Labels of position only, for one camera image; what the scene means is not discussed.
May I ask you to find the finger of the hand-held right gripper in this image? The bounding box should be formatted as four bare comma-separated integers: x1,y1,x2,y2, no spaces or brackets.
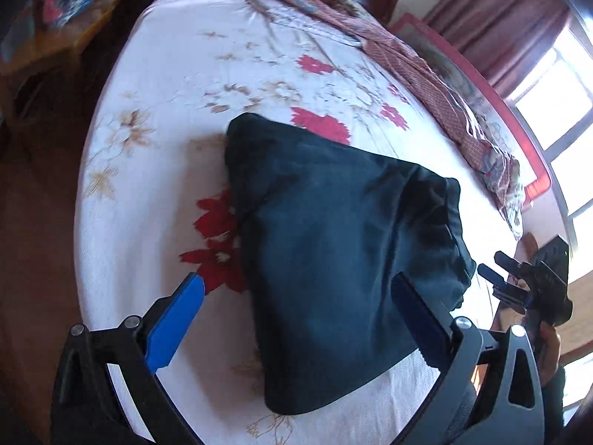
477,263,516,298
494,251,531,275

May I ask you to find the dark navy pants red lining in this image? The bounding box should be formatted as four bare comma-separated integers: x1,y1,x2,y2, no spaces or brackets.
225,112,478,417

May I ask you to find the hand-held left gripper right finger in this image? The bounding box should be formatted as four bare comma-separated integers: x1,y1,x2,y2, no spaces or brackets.
390,273,545,445

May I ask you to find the white floral bed sheet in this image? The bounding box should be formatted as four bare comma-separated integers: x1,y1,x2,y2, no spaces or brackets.
74,0,526,445

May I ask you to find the person's right hand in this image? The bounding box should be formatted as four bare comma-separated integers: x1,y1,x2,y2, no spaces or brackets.
533,320,562,381

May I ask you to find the dark red curtain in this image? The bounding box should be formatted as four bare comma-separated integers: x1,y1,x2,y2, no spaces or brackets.
424,0,575,100

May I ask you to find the floral quilt in plastic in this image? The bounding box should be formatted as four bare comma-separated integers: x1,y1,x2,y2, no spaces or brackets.
477,139,526,242

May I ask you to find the wooden nightstand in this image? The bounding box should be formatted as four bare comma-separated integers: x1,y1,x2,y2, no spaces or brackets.
0,0,126,116

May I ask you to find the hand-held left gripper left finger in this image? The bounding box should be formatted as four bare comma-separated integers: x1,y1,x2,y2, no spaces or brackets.
51,273,207,445

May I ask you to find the red checked blanket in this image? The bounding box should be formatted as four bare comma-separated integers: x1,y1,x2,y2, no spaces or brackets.
190,0,492,168

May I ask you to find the window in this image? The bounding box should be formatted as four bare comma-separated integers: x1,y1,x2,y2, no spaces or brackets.
507,23,593,288

